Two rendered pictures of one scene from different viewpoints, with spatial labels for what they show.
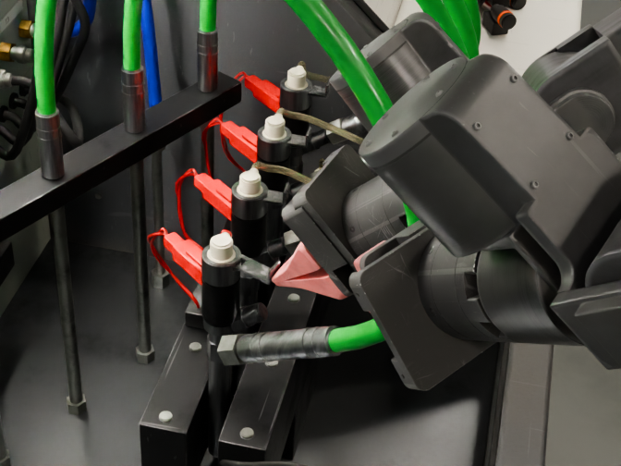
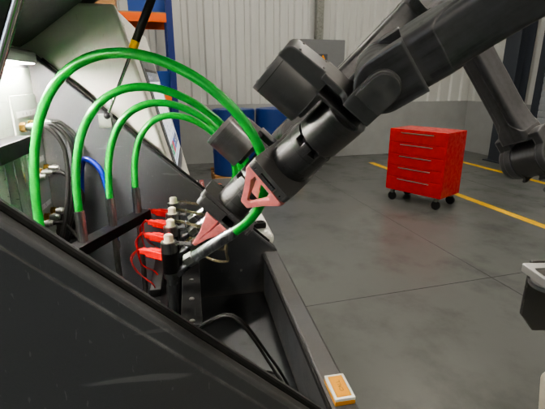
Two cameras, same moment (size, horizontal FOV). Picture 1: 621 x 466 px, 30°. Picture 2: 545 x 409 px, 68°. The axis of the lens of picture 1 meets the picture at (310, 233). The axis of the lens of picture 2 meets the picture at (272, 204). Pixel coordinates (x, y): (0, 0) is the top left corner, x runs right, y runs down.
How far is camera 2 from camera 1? 0.29 m
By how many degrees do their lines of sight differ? 28
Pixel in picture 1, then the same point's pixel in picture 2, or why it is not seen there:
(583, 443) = not seen: hidden behind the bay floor
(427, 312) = (281, 171)
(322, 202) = (212, 193)
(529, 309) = (330, 124)
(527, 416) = (293, 295)
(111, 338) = not seen: hidden behind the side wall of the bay
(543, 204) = (328, 74)
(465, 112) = (294, 45)
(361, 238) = (230, 202)
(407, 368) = (281, 189)
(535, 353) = (285, 279)
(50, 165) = (82, 235)
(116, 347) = not seen: hidden behind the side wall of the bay
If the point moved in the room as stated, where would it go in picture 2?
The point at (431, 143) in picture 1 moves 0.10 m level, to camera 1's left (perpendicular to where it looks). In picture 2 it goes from (284, 63) to (187, 62)
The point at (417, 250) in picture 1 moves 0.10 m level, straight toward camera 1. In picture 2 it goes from (270, 151) to (293, 166)
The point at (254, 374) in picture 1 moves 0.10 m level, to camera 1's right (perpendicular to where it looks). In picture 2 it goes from (186, 303) to (237, 294)
